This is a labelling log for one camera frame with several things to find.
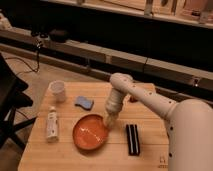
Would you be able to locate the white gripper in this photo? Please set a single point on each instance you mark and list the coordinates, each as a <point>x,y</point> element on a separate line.
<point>113,106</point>

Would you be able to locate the orange ceramic bowl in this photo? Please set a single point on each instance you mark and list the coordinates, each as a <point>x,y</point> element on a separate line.
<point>89,132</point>

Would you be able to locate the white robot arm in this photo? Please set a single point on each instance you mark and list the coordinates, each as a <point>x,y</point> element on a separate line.
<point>189,123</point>

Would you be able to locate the small red object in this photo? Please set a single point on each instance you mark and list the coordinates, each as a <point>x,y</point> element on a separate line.
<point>132,99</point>

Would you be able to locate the blue sponge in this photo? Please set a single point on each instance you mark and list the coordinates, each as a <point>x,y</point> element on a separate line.
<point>84,102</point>

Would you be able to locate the black and white striped block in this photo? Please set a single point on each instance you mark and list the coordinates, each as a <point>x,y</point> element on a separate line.
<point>133,140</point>

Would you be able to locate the white plastic cup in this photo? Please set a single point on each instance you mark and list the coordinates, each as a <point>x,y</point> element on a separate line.
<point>57,88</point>

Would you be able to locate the white tube bottle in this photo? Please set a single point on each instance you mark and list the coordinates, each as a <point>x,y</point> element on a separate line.
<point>52,125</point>

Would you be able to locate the black power adapter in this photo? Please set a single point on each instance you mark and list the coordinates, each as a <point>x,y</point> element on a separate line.
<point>60,36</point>

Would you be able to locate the black office chair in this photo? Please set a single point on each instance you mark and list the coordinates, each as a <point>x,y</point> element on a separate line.
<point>12,97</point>

